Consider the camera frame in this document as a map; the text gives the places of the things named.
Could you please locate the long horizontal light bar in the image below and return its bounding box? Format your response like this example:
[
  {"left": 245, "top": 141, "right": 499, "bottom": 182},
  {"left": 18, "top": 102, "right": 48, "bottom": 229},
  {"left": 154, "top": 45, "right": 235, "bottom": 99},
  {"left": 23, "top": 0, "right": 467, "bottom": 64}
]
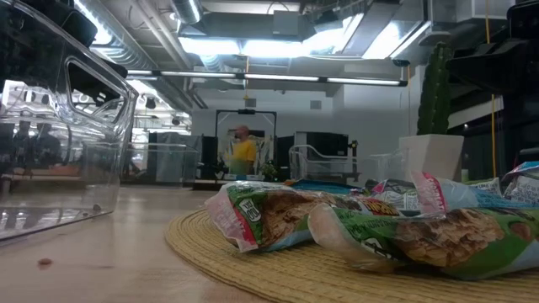
[{"left": 125, "top": 68, "right": 408, "bottom": 88}]

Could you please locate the white plant pot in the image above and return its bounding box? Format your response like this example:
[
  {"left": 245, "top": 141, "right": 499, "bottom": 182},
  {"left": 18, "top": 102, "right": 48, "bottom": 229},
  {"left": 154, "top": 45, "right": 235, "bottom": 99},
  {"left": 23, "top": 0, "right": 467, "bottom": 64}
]
[{"left": 398, "top": 133, "right": 465, "bottom": 183}]

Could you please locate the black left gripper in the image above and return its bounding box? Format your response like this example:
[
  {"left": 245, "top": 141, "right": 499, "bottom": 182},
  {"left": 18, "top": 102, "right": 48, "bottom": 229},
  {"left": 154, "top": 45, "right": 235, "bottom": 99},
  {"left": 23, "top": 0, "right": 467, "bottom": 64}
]
[{"left": 40, "top": 0, "right": 129, "bottom": 107}]

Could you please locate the green cactus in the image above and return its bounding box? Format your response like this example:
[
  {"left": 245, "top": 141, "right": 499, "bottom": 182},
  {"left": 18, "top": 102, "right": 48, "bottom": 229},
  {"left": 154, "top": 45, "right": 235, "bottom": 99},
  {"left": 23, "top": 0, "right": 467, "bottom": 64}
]
[{"left": 416, "top": 40, "right": 455, "bottom": 136}]

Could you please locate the black cabinet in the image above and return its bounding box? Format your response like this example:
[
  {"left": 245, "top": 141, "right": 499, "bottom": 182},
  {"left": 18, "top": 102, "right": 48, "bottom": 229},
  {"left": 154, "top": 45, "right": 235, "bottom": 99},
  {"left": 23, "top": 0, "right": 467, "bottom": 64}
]
[{"left": 294, "top": 130, "right": 350, "bottom": 159}]

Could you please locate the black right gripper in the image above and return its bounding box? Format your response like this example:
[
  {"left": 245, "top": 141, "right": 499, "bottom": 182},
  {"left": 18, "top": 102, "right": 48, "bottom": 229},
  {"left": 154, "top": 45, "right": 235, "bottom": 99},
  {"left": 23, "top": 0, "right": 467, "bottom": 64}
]
[{"left": 446, "top": 0, "right": 539, "bottom": 98}]

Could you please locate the round woven yellow placemat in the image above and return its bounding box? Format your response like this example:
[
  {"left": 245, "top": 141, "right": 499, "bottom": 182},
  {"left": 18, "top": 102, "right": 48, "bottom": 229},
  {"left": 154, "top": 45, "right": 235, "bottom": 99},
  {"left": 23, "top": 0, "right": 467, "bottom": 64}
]
[{"left": 163, "top": 209, "right": 539, "bottom": 303}]

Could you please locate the clear plastic bin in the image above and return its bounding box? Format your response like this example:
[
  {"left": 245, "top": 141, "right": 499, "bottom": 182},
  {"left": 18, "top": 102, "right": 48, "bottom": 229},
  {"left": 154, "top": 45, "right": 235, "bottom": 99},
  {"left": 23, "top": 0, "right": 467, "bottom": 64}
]
[
  {"left": 0, "top": 0, "right": 140, "bottom": 243},
  {"left": 288, "top": 143, "right": 408, "bottom": 189},
  {"left": 124, "top": 141, "right": 202, "bottom": 186}
]

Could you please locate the person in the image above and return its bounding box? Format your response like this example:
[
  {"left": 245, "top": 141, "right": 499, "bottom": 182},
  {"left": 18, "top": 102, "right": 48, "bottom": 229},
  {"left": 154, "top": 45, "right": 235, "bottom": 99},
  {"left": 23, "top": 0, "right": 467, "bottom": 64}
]
[
  {"left": 29, "top": 122, "right": 63, "bottom": 168},
  {"left": 11, "top": 120, "right": 33, "bottom": 166},
  {"left": 225, "top": 125, "right": 258, "bottom": 177}
]

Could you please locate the small green plant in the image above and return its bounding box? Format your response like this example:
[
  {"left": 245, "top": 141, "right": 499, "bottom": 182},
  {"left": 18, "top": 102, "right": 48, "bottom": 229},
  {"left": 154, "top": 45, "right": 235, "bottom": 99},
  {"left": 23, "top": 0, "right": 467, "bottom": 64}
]
[{"left": 259, "top": 161, "right": 280, "bottom": 182}]

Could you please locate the silver ventilation duct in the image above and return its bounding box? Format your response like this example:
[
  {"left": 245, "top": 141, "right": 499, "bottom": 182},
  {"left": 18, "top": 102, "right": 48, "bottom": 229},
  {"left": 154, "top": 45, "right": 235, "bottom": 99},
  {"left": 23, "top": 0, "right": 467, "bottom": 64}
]
[{"left": 170, "top": 0, "right": 204, "bottom": 25}]

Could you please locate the black metal station frame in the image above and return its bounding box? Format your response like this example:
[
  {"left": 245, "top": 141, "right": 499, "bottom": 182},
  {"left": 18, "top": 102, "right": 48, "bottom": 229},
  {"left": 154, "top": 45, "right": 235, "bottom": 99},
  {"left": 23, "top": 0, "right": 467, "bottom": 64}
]
[{"left": 214, "top": 108, "right": 278, "bottom": 183}]

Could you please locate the yellow cable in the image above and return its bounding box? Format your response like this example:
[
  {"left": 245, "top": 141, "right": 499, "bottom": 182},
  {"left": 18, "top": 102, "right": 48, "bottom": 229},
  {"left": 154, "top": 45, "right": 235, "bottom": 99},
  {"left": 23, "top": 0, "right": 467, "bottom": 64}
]
[{"left": 483, "top": 0, "right": 498, "bottom": 178}]

